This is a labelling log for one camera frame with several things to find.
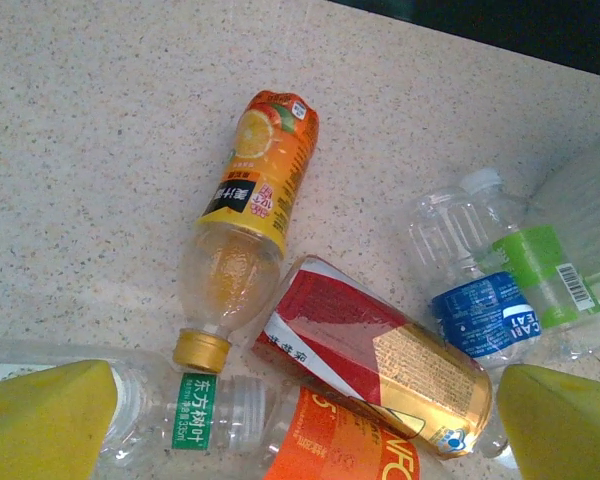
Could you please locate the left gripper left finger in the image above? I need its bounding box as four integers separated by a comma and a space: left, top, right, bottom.
0, 359, 119, 480

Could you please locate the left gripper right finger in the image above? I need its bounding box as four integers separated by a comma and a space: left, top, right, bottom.
495, 363, 600, 480

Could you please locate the clear bottle green neck label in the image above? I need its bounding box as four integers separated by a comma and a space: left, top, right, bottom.
0, 337, 281, 480

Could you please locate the red and gold label bottle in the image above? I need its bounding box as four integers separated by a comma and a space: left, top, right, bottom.
249, 254, 511, 459

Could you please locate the orange label bottle gold cap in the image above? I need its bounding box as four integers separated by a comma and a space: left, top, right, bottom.
262, 384, 421, 480

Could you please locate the orange juice bottle yellow cap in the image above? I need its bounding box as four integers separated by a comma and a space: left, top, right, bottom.
172, 89, 321, 374

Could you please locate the small bottle blue label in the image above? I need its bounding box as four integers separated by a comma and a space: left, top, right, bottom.
407, 187, 544, 369

